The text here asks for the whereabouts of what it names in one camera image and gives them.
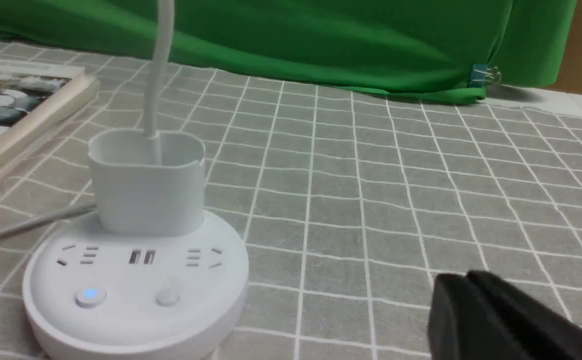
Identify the grey checked tablecloth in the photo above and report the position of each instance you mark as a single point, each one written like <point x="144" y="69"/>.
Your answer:
<point x="350" y="204"/>

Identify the white desk lamp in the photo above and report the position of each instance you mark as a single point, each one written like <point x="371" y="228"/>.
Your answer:
<point x="149" y="274"/>

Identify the blue binder clip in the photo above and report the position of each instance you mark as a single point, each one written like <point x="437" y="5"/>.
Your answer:
<point x="482" y="75"/>

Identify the green backdrop cloth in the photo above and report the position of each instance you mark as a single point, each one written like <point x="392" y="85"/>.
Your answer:
<point x="423" y="49"/>

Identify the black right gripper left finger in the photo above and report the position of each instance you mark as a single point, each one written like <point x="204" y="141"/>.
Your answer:
<point x="466" y="324"/>

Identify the white paperback book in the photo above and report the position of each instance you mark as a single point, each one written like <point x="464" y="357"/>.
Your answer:
<point x="35" y="97"/>

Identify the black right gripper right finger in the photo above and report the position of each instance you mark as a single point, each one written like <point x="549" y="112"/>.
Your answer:
<point x="542" y="332"/>

